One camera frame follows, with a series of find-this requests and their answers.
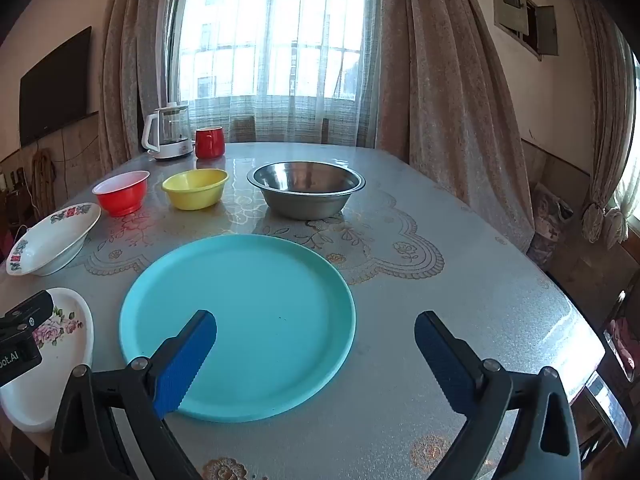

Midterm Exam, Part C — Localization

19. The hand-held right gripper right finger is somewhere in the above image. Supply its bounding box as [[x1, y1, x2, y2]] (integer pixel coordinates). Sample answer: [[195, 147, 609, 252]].
[[414, 310, 583, 480]]

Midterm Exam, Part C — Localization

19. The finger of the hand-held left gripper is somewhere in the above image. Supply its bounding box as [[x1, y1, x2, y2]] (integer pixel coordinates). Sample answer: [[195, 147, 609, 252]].
[[0, 290, 54, 334]]

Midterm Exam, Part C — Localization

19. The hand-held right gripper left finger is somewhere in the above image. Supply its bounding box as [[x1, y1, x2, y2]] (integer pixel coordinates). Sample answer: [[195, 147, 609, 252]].
[[48, 309, 218, 480]]

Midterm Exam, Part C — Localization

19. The white plate with pink flowers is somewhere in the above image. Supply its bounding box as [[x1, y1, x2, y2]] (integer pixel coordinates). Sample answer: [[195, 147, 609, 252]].
[[0, 287, 95, 434]]

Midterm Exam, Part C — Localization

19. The teal round plate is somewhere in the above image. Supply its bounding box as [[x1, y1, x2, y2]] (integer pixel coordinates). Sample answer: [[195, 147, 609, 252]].
[[119, 234, 357, 423]]

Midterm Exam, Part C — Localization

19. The red plastic bowl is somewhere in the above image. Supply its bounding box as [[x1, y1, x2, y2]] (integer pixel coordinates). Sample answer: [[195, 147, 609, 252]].
[[92, 170, 151, 218]]

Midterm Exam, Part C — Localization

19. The yellow plastic bowl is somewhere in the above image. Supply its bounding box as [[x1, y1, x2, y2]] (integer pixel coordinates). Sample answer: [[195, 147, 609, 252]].
[[161, 169, 230, 211]]

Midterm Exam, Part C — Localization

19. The stainless steel bowl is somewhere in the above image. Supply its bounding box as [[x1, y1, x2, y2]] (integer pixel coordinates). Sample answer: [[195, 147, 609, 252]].
[[246, 161, 366, 220]]

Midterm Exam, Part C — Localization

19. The printed cushion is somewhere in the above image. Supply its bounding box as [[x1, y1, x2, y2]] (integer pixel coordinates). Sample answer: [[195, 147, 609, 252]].
[[527, 182, 575, 267]]

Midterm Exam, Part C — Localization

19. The red mug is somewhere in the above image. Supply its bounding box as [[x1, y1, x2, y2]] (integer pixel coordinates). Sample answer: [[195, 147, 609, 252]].
[[194, 127, 226, 159]]

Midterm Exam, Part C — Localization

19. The white glass electric kettle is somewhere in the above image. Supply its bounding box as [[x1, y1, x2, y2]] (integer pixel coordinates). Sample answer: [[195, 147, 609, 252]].
[[141, 101, 195, 161]]

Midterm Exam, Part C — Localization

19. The beige patterned curtain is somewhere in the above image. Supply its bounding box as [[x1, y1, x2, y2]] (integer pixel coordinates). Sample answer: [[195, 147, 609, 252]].
[[97, 0, 183, 176], [375, 0, 536, 253]]

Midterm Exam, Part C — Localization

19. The tied beige side curtain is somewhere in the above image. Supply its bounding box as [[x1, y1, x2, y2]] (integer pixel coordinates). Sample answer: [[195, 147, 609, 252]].
[[570, 0, 640, 252]]

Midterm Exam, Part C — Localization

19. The white sheer curtain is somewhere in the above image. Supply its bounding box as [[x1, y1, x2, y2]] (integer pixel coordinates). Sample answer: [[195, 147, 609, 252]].
[[170, 0, 386, 149]]

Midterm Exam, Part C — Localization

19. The window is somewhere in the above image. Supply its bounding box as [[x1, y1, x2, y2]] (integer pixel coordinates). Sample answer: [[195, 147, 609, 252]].
[[176, 0, 382, 102]]

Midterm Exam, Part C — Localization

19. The black wall television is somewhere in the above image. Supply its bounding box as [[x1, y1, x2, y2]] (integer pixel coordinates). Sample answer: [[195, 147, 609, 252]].
[[19, 26, 93, 147]]

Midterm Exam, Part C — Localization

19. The grey wall meter box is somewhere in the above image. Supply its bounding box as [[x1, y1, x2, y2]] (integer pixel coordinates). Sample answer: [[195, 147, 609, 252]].
[[489, 0, 559, 61]]

